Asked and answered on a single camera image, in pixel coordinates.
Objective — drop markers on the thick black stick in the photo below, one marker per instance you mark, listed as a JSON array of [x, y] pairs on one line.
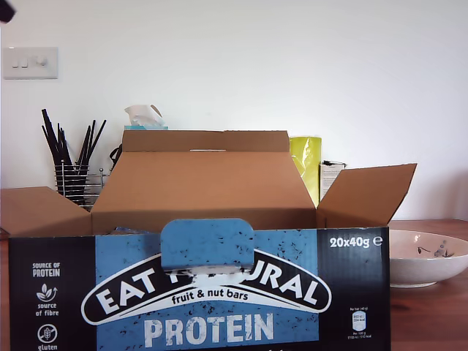
[[55, 136]]

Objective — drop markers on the white paper tissue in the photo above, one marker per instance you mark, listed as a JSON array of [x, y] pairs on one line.
[[140, 114]]

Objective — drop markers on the white light switch plate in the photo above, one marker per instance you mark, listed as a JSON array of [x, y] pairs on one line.
[[31, 63]]

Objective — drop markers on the white labelled small carton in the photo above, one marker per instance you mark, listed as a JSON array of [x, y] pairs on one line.
[[329, 175]]

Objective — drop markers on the black blue snackbar carton box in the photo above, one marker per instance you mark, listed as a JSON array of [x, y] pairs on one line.
[[204, 321]]

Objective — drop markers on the yellow-green package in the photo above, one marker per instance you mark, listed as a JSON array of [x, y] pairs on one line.
[[307, 164]]

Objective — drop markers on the thin black stick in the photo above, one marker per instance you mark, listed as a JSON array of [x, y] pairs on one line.
[[96, 140], [82, 146], [92, 125], [50, 143], [62, 140]]

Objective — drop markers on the white floral ceramic bowl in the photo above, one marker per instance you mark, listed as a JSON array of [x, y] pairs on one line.
[[431, 263]]

